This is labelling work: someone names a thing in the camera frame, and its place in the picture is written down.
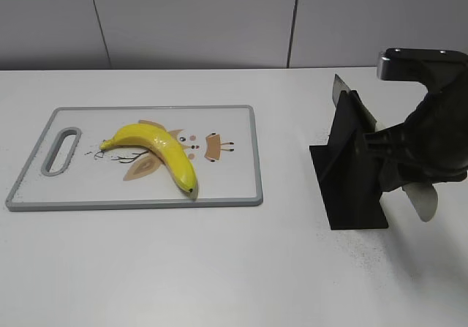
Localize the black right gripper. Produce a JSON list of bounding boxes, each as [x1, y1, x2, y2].
[[356, 48, 467, 195]]

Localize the black knife stand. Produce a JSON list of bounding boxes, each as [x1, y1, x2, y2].
[[309, 90, 388, 230]]

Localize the white-handled kitchen knife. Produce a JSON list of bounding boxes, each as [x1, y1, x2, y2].
[[331, 74, 438, 222]]

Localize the grey-rimmed white cutting board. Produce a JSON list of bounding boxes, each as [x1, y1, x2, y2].
[[6, 105, 263, 211]]

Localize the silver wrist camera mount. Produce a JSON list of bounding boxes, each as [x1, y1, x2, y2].
[[377, 51, 390, 80]]

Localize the yellow plastic banana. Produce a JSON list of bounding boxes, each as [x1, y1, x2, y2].
[[99, 123, 197, 194]]

